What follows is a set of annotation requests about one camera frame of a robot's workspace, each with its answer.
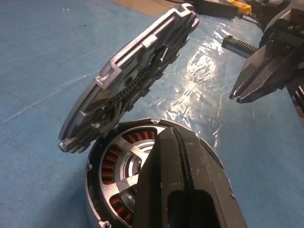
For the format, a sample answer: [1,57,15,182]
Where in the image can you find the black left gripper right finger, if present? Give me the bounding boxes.
[172,127,249,228]

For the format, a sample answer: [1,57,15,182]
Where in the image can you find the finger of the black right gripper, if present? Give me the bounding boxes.
[237,58,304,104]
[229,44,275,99]

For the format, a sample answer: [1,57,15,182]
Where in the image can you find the grey motor base copper windings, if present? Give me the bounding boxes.
[85,117,236,228]

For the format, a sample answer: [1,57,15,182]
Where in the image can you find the grey motor cover circuit board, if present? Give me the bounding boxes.
[57,3,200,154]

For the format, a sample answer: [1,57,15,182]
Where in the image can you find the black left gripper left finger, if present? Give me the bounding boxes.
[131,127,198,228]

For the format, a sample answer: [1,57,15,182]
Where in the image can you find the red wires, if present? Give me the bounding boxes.
[246,10,262,28]

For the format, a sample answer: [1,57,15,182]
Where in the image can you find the black box with yellow plug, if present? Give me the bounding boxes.
[195,0,253,19]

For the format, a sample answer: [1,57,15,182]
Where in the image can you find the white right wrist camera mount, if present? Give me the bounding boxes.
[259,7,294,41]

